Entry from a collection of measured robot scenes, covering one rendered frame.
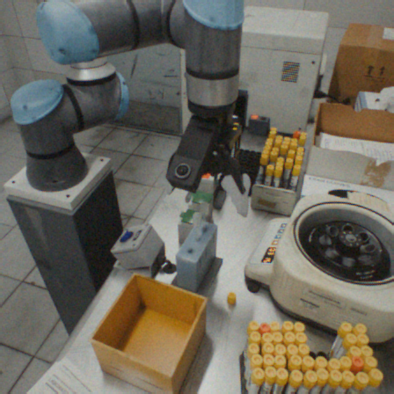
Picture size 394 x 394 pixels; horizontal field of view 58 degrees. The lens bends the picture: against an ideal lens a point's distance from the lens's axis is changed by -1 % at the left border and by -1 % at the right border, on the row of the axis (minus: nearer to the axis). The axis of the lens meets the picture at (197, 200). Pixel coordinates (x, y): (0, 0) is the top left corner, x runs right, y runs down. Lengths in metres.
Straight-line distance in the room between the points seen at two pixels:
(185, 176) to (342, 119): 0.67
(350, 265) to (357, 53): 0.96
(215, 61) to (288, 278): 0.36
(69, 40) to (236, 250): 0.51
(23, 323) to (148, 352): 1.26
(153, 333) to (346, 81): 1.16
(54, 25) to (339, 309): 0.57
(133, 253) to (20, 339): 1.18
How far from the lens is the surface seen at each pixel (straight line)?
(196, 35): 0.49
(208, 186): 0.85
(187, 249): 0.65
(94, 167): 1.00
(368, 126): 1.11
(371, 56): 1.48
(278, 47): 1.09
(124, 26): 0.52
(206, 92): 0.51
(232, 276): 0.74
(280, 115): 1.16
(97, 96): 0.90
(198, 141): 0.53
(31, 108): 0.85
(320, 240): 0.69
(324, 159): 0.88
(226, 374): 0.64
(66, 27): 0.49
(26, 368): 1.74
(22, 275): 2.04
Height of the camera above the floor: 1.46
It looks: 41 degrees down
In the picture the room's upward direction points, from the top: straight up
